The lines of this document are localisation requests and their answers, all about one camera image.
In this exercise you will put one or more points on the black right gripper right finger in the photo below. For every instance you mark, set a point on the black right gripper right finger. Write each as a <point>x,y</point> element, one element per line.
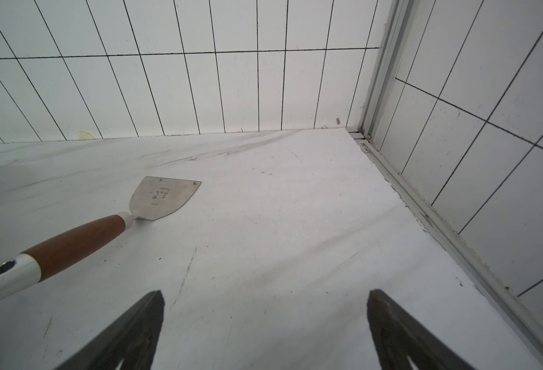
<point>401,342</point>

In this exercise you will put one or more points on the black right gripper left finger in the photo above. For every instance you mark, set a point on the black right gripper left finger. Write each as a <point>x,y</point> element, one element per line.
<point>130,342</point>

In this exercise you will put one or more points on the wooden handled metal spatula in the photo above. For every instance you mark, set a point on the wooden handled metal spatula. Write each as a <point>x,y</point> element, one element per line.
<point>154,198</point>

